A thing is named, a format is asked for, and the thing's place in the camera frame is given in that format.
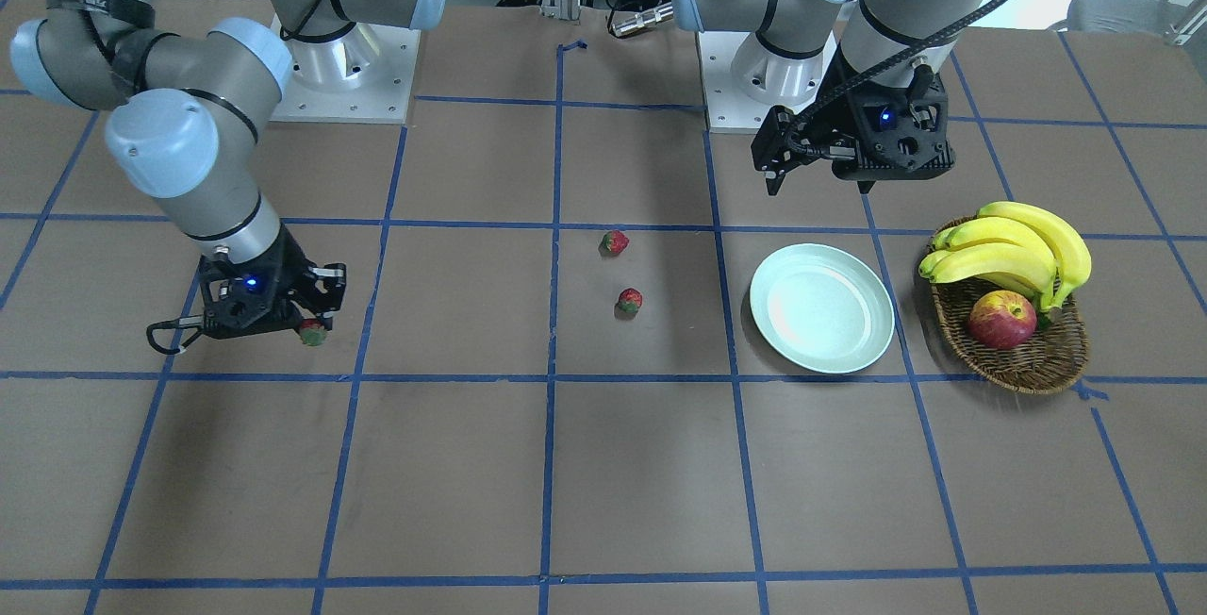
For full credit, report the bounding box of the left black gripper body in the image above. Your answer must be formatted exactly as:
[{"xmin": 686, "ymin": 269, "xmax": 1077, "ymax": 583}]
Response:
[{"xmin": 751, "ymin": 68, "xmax": 954, "ymax": 182}]

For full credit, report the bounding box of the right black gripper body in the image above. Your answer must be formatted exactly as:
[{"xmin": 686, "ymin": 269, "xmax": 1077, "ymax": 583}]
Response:
[{"xmin": 198, "ymin": 227, "xmax": 348, "ymax": 340}]

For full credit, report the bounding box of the strawberry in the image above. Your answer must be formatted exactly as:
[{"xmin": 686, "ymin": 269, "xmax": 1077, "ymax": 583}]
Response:
[
  {"xmin": 600, "ymin": 229, "xmax": 630, "ymax": 257},
  {"xmin": 616, "ymin": 288, "xmax": 645, "ymax": 317},
  {"xmin": 296, "ymin": 318, "xmax": 330, "ymax": 347}
]

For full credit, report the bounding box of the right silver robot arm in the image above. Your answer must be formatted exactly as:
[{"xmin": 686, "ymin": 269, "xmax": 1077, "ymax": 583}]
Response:
[{"xmin": 8, "ymin": 0, "xmax": 447, "ymax": 347}]

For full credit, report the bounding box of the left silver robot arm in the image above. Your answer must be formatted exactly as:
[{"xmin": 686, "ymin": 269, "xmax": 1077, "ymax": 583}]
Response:
[{"xmin": 671, "ymin": 0, "xmax": 1008, "ymax": 195}]

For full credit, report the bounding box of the light green plate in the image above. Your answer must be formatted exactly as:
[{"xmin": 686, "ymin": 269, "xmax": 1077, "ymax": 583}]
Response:
[{"xmin": 750, "ymin": 242, "xmax": 896, "ymax": 374}]

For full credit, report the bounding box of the yellow banana bunch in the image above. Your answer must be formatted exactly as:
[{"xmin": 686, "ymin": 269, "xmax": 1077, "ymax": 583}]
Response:
[{"xmin": 919, "ymin": 201, "xmax": 1092, "ymax": 314}]

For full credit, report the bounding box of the red apple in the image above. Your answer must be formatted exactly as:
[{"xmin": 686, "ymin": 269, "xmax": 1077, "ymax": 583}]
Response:
[{"xmin": 966, "ymin": 289, "xmax": 1038, "ymax": 350}]

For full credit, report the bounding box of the wicker basket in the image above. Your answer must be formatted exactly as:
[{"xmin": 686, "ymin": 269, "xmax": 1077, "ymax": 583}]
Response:
[{"xmin": 927, "ymin": 215, "xmax": 1091, "ymax": 396}]

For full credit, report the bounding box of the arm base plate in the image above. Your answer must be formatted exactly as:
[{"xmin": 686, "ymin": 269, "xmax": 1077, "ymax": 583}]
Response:
[
  {"xmin": 696, "ymin": 31, "xmax": 836, "ymax": 134},
  {"xmin": 272, "ymin": 25, "xmax": 422, "ymax": 125}
]

